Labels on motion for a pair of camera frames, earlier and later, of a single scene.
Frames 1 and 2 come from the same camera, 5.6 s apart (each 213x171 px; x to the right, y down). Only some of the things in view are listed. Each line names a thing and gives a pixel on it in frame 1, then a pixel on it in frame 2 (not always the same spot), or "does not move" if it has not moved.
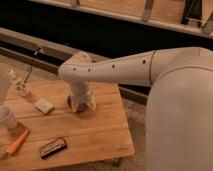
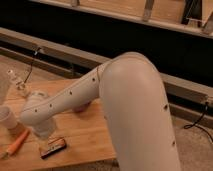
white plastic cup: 7,117 does not move
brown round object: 80,108 does not move
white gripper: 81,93 to 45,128
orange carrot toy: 17,143 does not move
